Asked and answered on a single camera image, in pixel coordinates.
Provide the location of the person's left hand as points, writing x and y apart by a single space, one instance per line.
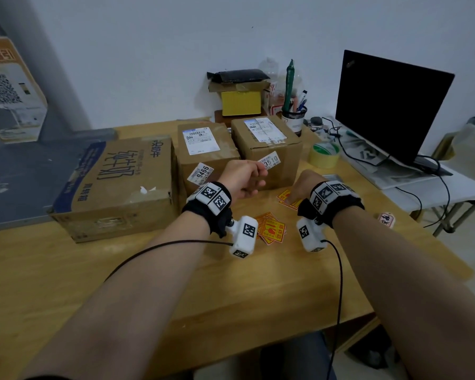
237 178

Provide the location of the person's right hand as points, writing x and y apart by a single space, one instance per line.
305 185

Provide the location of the person's left thumb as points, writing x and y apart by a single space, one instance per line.
259 168

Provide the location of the person's right fingers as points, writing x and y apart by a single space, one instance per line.
293 197

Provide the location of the white price label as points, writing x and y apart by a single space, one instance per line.
200 174
270 160

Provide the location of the person's left forearm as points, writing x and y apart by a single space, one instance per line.
114 300

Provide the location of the person's right forearm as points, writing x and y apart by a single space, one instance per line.
411 296

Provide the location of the orange sticker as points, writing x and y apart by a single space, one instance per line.
275 233
266 222
289 198

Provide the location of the cardboard box with shipping label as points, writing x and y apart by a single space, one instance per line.
269 142
206 150

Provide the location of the black wristband with marker cubes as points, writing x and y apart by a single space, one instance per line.
210 201
332 197

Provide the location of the yellow-green tape roll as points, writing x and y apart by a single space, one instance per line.
324 155

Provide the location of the black pen holder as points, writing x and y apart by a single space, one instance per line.
294 121

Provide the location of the yellow box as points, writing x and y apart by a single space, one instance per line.
239 102

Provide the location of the blue pens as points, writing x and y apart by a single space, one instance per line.
301 102

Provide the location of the small flat cardboard box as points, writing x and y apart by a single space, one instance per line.
237 86

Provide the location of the green pen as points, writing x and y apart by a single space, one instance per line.
288 87

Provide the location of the white laptop stand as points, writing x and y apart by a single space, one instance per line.
380 170

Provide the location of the clear plastic bottle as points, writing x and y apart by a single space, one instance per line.
270 77

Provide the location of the black pouch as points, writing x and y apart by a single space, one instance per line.
239 76

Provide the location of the white round sticker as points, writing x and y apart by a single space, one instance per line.
386 220

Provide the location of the black laptop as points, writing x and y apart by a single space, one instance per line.
388 102

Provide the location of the large blue-printed cardboard box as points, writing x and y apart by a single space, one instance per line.
114 185

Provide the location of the white folding table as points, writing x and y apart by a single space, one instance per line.
451 189

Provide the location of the dark trousers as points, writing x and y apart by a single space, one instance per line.
297 358

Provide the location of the beige chair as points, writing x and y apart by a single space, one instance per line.
469 144

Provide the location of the grey board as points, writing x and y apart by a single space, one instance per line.
27 174

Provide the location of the cardboard box with printed poster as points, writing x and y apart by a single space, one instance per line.
12 90

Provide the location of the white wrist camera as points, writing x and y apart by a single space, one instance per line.
309 235
243 235

